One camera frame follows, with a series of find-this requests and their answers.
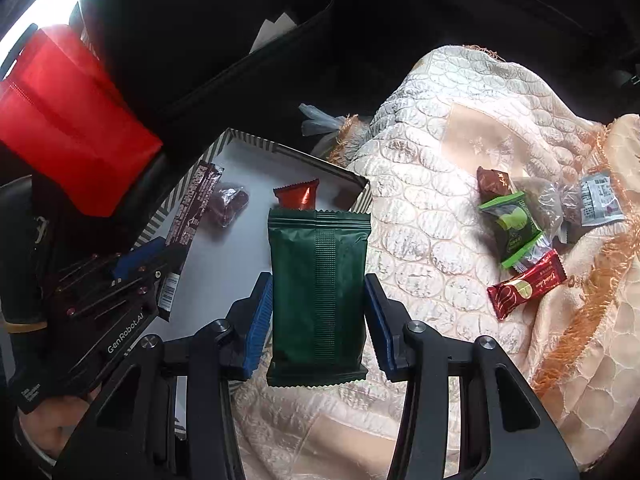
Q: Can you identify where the white paper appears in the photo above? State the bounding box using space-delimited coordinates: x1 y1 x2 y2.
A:
249 11 302 54

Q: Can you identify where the white barcode snack packet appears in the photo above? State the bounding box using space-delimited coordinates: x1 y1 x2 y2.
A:
577 170 626 226

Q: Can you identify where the orange-red snack packet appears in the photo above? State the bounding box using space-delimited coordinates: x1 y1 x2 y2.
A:
273 179 321 211

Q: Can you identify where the person's left hand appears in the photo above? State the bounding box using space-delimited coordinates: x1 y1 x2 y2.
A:
19 389 99 450

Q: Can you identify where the clear-wrapped brown snack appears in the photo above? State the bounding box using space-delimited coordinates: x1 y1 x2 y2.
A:
520 176 586 241

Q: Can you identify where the dark green snack packet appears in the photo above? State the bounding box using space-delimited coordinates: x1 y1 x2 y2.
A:
266 207 372 388

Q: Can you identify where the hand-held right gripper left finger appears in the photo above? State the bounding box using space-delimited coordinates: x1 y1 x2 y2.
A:
52 272 276 480

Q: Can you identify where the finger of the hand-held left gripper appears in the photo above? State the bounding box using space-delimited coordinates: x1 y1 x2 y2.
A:
47 236 168 293
55 270 165 333

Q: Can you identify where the dark red wrapped candy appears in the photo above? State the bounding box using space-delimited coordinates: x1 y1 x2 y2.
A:
207 182 250 228

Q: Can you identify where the black seat back pocket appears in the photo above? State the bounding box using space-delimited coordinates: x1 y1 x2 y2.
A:
162 0 343 123

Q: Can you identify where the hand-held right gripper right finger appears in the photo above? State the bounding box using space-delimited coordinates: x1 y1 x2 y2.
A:
364 272 581 480

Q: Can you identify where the red snack packet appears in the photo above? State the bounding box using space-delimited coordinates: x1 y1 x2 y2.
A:
486 249 568 320

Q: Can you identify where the brown foil candy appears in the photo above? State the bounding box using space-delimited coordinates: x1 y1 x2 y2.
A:
476 166 516 201

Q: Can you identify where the light green snack packet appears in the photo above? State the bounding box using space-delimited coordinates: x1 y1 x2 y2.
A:
477 192 551 270

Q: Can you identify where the striped cardboard box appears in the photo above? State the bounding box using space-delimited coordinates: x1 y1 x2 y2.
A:
132 127 373 436

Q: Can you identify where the dark brown snack bar packet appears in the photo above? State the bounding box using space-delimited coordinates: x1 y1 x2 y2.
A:
156 161 221 321

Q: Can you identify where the red fabric bag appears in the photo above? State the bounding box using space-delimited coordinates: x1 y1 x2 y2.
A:
0 24 165 218

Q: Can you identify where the clear plastic bag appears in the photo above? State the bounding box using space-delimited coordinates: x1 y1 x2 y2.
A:
299 104 347 137

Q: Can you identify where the cream embroidered blanket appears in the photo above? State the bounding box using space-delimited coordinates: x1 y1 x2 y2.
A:
230 45 640 480

